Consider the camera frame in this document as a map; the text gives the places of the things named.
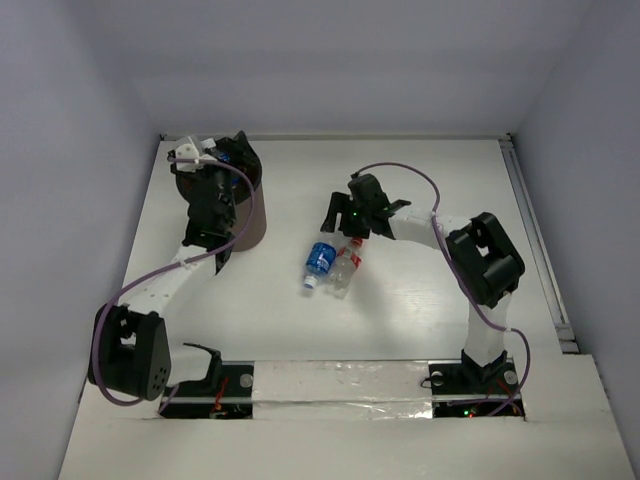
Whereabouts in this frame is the aluminium rail right edge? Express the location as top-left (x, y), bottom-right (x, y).
top-left (498, 134), bottom-right (581, 355)

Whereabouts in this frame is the brown round waste bin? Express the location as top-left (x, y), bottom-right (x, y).
top-left (183, 137), bottom-right (267, 252)

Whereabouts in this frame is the white foam strip with tape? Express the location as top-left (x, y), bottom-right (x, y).
top-left (252, 361), bottom-right (433, 421)

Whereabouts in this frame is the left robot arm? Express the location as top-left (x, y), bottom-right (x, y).
top-left (88, 131), bottom-right (267, 407)

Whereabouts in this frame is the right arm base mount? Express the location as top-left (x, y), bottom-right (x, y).
top-left (420, 358), bottom-right (525, 419)

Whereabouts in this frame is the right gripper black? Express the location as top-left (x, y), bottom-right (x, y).
top-left (321, 191), bottom-right (371, 239)

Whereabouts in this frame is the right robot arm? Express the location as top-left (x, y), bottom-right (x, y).
top-left (320, 174), bottom-right (525, 392)

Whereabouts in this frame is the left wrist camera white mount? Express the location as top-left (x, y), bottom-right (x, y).
top-left (167, 136), bottom-right (217, 173)

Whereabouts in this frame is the red cap clear bottle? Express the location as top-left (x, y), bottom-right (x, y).
top-left (327, 237), bottom-right (364, 299)

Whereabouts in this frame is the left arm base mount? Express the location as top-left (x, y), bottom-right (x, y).
top-left (159, 362), bottom-right (254, 420)

